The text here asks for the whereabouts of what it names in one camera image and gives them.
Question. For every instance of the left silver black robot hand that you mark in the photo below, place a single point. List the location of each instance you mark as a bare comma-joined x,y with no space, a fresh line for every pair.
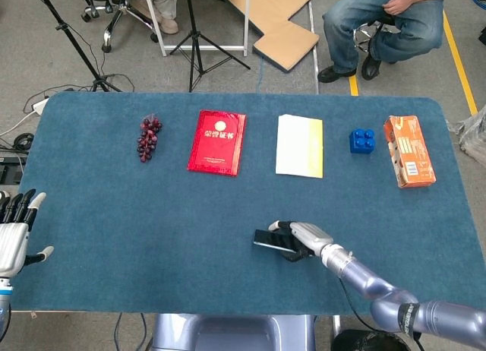
11,244

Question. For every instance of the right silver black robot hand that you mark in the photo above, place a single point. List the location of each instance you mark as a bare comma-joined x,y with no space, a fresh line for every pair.
309,235

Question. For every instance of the black smartphone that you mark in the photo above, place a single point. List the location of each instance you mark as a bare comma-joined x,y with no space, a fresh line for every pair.
269,240

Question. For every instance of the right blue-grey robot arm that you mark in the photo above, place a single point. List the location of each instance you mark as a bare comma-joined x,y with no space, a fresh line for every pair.
364,279

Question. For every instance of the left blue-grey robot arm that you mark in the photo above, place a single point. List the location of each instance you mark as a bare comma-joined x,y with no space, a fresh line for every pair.
4,294

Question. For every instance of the white and yellow paper pad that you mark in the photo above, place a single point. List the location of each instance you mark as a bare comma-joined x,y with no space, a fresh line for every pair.
296,146

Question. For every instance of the blue toy building block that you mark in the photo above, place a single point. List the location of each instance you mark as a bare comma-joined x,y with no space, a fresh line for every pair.
360,144

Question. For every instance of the black bin with liner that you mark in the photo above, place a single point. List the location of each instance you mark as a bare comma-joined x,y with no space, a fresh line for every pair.
364,343

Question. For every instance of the blue-grey robot torso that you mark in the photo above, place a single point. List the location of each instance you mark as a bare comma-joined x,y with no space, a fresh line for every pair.
228,334

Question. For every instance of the orange cardboard box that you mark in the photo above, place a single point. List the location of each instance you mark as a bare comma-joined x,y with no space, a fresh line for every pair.
408,153

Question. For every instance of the red certificate folder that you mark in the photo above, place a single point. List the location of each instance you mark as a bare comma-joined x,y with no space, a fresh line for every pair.
216,146

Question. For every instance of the white power strip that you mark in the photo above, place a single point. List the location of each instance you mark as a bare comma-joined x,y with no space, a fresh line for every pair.
40,107

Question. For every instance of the blue table cloth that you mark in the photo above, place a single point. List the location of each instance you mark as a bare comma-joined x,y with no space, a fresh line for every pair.
152,214

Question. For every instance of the dark red grape bunch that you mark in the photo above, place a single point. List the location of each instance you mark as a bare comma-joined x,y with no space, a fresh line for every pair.
148,138

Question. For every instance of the clear plastic bag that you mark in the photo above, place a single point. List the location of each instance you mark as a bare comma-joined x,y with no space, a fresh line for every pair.
474,138

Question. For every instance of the black round stool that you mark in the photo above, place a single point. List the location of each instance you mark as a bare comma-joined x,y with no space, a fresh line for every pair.
360,35

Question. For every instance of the brown cardboard sheet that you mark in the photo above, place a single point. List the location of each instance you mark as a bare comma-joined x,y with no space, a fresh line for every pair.
281,24

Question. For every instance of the black tripod stand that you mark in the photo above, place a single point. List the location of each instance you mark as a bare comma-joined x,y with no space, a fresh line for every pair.
72,39
196,43

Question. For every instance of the white desk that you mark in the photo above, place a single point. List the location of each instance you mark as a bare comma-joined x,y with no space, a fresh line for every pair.
205,47

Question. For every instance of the person in blue jeans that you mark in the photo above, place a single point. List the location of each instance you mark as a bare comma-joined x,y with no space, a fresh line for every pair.
402,24

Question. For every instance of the office chair base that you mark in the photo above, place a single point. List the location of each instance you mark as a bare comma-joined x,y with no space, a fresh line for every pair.
121,13

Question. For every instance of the person in grey trousers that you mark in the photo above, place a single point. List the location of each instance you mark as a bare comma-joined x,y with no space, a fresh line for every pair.
167,5

